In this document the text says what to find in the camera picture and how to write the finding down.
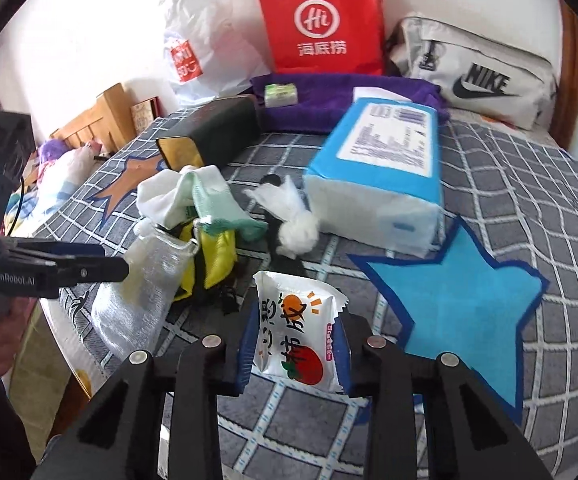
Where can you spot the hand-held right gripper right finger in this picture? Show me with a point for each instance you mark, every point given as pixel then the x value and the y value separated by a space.
pixel 344 365

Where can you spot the grey waist bag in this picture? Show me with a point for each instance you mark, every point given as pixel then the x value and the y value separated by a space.
pixel 469 55

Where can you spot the green wrapped packet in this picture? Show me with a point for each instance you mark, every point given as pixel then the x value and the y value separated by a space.
pixel 280 95

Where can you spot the curved wooden headboard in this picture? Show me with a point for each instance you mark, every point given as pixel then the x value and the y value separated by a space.
pixel 571 75

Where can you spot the yellow mesh shoe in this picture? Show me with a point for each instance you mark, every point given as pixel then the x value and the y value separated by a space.
pixel 214 255

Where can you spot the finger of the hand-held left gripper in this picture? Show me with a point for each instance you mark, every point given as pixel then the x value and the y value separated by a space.
pixel 94 271
pixel 54 251

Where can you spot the white snack packet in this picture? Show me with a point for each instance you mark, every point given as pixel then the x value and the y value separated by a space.
pixel 294 330

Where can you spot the white plastic shopping bag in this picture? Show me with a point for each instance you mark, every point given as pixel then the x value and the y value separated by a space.
pixel 209 35

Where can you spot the dark green box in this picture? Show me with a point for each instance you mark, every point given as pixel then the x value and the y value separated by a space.
pixel 219 125

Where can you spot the silver mesh bag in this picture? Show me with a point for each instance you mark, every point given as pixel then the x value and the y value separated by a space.
pixel 134 300

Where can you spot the pile of colourful cloth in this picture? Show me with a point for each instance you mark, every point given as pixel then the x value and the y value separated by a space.
pixel 64 175

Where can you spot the red paper bag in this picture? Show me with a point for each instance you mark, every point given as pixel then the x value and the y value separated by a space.
pixel 319 25

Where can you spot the knotted white plastic bag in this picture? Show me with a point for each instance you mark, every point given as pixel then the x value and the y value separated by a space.
pixel 296 232

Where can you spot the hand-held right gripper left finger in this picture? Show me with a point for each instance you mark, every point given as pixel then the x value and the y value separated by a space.
pixel 246 360

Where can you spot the purple towel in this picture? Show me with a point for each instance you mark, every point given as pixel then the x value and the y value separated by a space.
pixel 314 112

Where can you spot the blue tissue pack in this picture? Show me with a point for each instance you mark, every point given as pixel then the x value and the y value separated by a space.
pixel 369 190

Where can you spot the mint green sock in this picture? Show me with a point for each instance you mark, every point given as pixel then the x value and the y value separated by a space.
pixel 219 210

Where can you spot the grey checked blanket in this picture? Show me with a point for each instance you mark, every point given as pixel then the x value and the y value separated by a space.
pixel 519 210

